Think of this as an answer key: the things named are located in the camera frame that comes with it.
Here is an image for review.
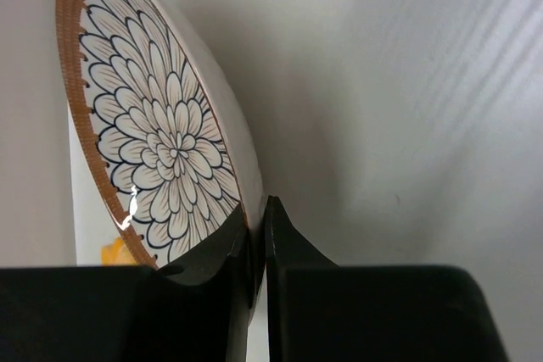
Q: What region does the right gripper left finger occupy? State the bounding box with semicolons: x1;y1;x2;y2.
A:
1;209;250;361

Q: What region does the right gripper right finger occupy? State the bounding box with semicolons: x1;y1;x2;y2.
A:
264;197;508;362

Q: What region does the yellow white checkered napkin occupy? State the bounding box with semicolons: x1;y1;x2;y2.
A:
101;238;137;266

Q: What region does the floral patterned ceramic plate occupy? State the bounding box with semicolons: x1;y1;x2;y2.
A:
54;0;266;308

